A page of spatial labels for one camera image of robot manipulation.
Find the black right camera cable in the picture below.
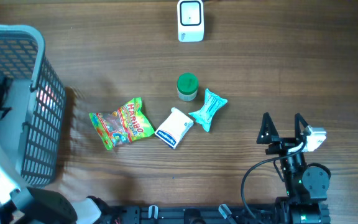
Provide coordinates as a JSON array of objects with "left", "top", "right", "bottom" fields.
[{"left": 240, "top": 140, "right": 307, "bottom": 224}]

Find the white blue plaster box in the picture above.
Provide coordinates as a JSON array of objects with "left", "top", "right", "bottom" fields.
[{"left": 155, "top": 107, "right": 194, "bottom": 149}]

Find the teal tissue packet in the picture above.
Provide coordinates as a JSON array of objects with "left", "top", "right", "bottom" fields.
[{"left": 189, "top": 88, "right": 228, "bottom": 132}]

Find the green lid plastic jar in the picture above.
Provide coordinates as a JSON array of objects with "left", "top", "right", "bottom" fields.
[{"left": 177, "top": 73, "right": 199, "bottom": 101}]

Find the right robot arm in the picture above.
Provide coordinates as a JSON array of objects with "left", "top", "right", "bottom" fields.
[{"left": 256, "top": 113, "right": 331, "bottom": 223}]

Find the Haribo gummy candy bag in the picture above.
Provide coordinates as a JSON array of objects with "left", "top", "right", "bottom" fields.
[{"left": 89, "top": 97, "right": 155, "bottom": 151}]

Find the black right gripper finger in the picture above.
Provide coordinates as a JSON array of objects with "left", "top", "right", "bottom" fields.
[
  {"left": 256, "top": 112, "right": 279, "bottom": 144},
  {"left": 295, "top": 113, "right": 308, "bottom": 139}
]

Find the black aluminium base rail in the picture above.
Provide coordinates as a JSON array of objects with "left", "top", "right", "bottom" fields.
[{"left": 104, "top": 204, "right": 331, "bottom": 224}]

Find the grey plastic shopping basket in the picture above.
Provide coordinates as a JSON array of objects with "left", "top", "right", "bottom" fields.
[{"left": 0, "top": 25, "right": 67, "bottom": 187}]

